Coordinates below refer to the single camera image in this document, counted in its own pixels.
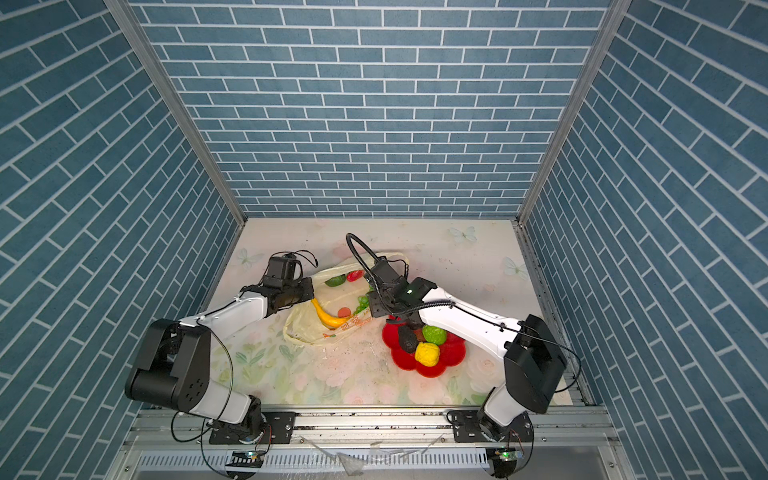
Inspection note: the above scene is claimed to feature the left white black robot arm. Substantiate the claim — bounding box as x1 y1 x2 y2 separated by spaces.
125 250 318 444

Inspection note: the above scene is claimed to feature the dark fake avocado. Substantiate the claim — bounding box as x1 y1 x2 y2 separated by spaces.
397 325 420 354

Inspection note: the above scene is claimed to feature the yellow plastic fruit-print bag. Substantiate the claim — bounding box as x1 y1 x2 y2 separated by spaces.
283 258 374 347

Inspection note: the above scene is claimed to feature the red fake strawberry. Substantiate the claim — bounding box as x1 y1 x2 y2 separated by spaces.
346 270 364 282

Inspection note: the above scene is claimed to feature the yellow fake lemon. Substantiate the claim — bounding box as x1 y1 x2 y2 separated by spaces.
414 342 441 368

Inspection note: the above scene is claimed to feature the yellow fake banana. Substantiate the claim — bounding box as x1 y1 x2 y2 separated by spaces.
311 299 351 330

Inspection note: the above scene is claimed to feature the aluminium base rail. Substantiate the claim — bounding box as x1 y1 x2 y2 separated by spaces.
109 406 633 479

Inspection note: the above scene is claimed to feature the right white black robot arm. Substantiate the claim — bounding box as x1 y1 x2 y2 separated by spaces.
363 256 570 441

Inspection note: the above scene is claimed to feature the green spotted fake fruit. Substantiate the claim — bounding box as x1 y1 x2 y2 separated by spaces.
421 326 448 346

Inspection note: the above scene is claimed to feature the red flower-shaped plate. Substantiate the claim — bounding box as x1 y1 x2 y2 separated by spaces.
382 323 467 378

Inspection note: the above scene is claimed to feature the green fake grape bunch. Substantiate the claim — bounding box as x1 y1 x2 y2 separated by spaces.
354 295 369 315

